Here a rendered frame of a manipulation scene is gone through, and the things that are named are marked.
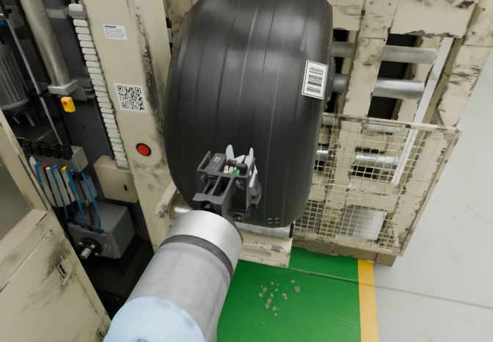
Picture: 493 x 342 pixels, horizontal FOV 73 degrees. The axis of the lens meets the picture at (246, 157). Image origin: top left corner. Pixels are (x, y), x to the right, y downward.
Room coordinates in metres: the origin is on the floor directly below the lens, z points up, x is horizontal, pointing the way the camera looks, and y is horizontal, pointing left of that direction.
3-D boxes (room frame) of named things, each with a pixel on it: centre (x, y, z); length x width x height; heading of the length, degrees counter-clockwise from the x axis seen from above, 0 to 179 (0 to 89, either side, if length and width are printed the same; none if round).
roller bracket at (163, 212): (0.80, 0.19, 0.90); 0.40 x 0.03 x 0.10; 167
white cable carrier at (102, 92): (0.79, 0.36, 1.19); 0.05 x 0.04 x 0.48; 167
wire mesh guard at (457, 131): (1.03, -0.28, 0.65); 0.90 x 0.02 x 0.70; 77
